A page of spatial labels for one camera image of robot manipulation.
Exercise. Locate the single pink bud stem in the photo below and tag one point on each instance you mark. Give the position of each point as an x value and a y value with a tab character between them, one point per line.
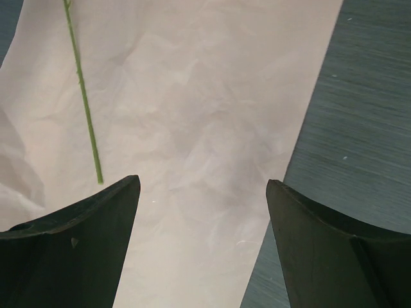
99	175

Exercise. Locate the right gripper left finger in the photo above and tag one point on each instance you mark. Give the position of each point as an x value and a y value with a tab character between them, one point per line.
74	256

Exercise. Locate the pink wrapping paper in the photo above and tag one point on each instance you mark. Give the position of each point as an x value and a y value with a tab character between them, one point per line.
203	100

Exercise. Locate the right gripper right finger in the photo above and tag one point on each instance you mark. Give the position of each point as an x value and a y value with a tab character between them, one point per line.
329	259

